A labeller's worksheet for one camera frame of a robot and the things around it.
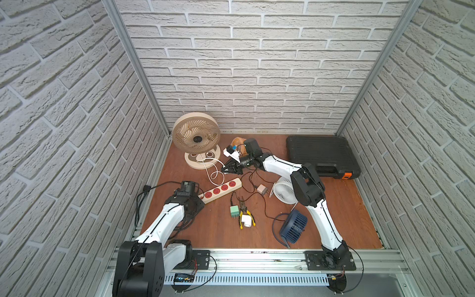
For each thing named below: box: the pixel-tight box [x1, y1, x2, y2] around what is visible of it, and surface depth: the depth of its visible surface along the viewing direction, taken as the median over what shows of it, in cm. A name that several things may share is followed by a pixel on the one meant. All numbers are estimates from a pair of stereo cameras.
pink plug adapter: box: [256, 183, 270, 195], surface depth 94 cm
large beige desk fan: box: [171, 111, 221, 171], surface depth 90 cm
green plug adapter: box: [230, 205, 240, 219], surface depth 87 cm
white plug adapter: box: [241, 214, 252, 228], surface depth 85 cm
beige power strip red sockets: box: [197, 177, 243, 205], surface depth 93 cm
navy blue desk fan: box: [279, 209, 309, 245], surface depth 72 cm
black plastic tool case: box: [285, 135, 362, 180], surface depth 104 cm
